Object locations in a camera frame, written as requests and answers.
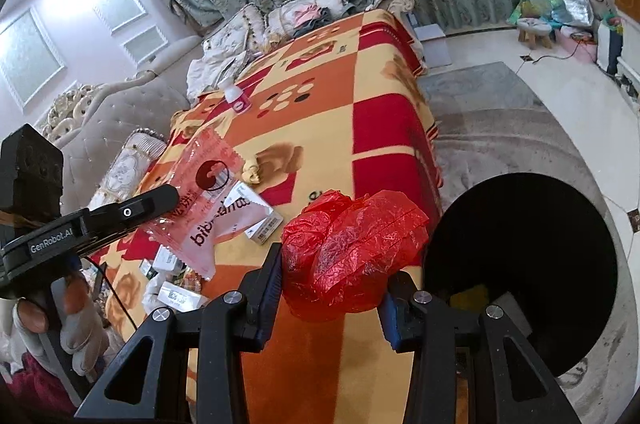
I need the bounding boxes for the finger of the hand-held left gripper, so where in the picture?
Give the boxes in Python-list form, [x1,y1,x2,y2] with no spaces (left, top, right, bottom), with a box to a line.
[84,184,182,249]

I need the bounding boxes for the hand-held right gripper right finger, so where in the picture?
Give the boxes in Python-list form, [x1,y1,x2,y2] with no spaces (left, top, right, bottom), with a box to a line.
[377,271,583,424]

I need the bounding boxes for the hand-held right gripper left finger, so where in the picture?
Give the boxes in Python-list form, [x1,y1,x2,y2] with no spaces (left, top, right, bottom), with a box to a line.
[74,243,285,424]

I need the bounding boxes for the pink transparent snack packet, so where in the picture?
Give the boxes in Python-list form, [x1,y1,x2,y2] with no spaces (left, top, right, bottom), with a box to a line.
[145,129,246,247]

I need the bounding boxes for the red plastic bag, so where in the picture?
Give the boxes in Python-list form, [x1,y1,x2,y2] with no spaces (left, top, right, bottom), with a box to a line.
[281,190,431,322]

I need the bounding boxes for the black trash bin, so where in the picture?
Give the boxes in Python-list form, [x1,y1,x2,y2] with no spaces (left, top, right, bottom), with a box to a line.
[422,173,632,380]

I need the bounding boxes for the person's left hand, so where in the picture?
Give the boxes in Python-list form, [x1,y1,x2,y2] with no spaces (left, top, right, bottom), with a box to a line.
[11,274,110,382]

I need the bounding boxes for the cream bolster pillow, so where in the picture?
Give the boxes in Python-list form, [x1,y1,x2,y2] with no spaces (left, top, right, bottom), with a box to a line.
[90,129,168,209]

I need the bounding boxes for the white pink-lettered packet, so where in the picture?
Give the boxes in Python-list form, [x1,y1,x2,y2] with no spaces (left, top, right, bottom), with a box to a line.
[177,181,275,281]

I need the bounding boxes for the yellow packet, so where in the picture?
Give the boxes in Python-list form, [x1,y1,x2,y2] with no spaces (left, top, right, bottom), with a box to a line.
[450,284,488,309]

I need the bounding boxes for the flat white box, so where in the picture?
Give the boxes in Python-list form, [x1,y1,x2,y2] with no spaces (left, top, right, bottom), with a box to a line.
[159,284,208,311]

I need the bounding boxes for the grey tufted sofa back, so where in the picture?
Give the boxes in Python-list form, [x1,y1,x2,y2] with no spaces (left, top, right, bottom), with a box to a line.
[37,71,191,205]

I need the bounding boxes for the yellow crumpled wrapper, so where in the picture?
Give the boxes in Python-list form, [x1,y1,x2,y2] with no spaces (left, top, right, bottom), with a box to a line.
[241,156,263,185]

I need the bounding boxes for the white bottle pink label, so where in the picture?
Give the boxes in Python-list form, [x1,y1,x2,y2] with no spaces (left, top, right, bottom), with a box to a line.
[220,78,251,115]

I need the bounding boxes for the white cloth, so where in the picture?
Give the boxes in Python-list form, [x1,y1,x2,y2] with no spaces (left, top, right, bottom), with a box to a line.
[186,48,261,99]

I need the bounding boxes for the printed blanket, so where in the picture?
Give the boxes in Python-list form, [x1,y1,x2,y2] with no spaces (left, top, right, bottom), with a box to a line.
[67,8,446,424]

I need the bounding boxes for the cream embroidered pillow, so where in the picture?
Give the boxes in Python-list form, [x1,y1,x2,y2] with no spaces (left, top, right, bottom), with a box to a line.
[202,4,268,54]

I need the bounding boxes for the cream ruffled pillow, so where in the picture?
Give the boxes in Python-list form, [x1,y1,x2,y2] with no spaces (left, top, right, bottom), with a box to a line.
[265,0,351,39]

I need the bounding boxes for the white cardboard box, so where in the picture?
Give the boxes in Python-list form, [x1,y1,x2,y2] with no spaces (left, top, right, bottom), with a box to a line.
[410,14,453,67]

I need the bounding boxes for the pink plastic basin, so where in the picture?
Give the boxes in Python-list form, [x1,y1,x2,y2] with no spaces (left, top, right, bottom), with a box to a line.
[555,26,598,62]

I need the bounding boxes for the small wooden stool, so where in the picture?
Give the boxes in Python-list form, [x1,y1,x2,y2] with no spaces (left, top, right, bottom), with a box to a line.
[516,18,555,49]

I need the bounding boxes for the green yellow printed bag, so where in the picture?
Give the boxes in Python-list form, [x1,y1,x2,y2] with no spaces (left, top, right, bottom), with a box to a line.
[507,0,551,24]

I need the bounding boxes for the white shopping bag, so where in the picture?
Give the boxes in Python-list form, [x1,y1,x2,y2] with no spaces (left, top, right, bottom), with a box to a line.
[596,21,626,74]

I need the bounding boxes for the silver foil bag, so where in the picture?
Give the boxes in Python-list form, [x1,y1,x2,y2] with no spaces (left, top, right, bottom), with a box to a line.
[552,0,596,27]

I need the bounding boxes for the black cable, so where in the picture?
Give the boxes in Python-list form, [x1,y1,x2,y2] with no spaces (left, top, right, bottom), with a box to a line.
[82,254,141,331]

